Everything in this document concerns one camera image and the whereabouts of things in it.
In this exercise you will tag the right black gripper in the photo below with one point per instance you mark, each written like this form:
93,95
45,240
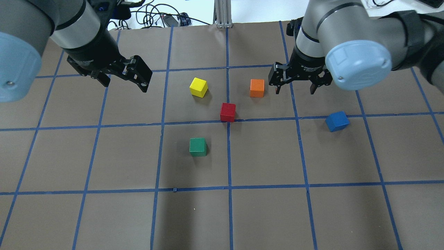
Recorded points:
305,63

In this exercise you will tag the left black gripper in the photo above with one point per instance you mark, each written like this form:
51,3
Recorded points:
98,52

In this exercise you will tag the red wooden block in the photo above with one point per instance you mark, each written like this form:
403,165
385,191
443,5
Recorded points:
227,112

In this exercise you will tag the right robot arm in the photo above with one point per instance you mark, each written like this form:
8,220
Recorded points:
336,41

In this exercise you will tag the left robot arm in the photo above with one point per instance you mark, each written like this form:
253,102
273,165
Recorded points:
78,27

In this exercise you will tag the orange wooden block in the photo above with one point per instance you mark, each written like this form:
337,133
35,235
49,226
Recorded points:
257,88

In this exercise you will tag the blue wooden block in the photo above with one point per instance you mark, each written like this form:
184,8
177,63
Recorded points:
337,121

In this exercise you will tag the yellow wooden block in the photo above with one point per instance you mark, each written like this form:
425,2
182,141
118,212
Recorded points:
198,87

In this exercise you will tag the green wooden block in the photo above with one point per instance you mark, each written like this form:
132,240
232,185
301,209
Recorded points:
198,147

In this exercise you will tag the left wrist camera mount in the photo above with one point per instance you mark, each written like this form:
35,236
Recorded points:
115,9

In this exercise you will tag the aluminium frame post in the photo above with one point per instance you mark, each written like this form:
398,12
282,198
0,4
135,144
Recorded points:
222,14

